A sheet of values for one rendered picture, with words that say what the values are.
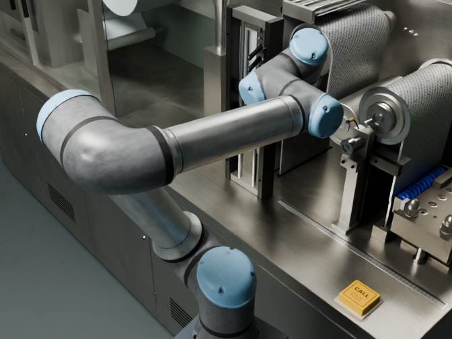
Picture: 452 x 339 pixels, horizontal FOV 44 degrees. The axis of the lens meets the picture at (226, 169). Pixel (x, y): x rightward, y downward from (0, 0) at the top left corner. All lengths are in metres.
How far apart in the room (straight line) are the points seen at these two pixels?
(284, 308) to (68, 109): 0.90
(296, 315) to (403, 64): 0.79
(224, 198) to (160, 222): 0.60
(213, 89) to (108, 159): 1.18
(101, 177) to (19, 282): 2.01
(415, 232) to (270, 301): 0.45
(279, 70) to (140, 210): 0.38
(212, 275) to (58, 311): 1.60
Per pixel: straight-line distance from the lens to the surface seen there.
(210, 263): 1.12
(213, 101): 1.99
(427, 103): 1.45
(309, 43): 1.12
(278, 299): 1.58
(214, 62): 1.92
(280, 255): 1.48
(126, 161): 0.82
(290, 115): 0.97
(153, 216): 1.07
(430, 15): 1.67
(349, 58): 1.53
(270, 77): 1.08
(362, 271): 1.47
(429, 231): 1.43
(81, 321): 2.57
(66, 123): 0.89
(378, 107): 1.39
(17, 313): 2.68
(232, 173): 1.72
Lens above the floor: 1.91
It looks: 35 degrees down
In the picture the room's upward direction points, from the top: straight up
